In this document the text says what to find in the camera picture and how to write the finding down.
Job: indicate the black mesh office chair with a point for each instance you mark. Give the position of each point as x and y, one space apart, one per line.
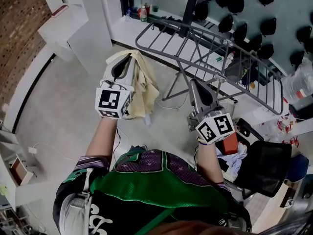
266 165

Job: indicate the grey metal drying rack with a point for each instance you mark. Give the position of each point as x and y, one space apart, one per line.
195 48

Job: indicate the white side cabinet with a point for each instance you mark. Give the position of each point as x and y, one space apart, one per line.
14 197

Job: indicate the black window frame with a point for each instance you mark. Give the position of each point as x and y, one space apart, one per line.
188 8

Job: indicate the person's right forearm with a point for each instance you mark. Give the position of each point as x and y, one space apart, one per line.
210 163

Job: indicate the orange cup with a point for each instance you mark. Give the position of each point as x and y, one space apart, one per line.
252 86

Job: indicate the white plastic bottle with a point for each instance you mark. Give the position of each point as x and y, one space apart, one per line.
229 60

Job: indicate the red book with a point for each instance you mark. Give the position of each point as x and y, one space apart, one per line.
60 11

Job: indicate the blue chair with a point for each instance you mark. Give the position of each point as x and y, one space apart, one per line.
297 168

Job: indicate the cream yellow clothes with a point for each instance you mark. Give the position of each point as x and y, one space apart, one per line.
144 92

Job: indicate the white crumpled cloth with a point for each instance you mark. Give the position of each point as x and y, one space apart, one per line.
238 160

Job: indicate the cluster of red clips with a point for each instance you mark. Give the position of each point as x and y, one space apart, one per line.
287 131

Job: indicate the white shelf cabinet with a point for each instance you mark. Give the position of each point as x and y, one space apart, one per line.
80 30

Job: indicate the green cup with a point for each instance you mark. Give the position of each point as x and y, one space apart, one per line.
155 8

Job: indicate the person's left forearm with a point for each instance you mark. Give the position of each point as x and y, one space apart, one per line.
101 138

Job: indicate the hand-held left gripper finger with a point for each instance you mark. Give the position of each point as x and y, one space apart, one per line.
117 68
130 75

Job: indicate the pale wall board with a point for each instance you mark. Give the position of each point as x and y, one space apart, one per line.
281 11

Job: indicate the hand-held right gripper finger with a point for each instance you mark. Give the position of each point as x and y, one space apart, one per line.
195 99
206 98

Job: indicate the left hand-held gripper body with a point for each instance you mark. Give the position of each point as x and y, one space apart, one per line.
108 99

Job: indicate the red box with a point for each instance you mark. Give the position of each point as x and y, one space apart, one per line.
228 144

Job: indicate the person's green purple jersey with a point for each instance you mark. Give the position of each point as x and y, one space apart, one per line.
159 190

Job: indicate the blue spray bottle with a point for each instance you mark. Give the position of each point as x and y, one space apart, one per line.
128 12

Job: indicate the black phone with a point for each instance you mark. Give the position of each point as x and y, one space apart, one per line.
223 165

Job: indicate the large clear water jug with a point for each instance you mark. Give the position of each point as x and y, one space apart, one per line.
300 82

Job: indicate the white power adapter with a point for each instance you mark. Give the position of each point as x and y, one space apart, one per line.
32 150

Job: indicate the red drink bottle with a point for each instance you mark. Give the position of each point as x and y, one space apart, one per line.
147 7

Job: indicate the green label drink bottle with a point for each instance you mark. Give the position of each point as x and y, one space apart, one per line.
143 15

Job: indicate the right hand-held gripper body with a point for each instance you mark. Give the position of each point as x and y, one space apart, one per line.
215 128

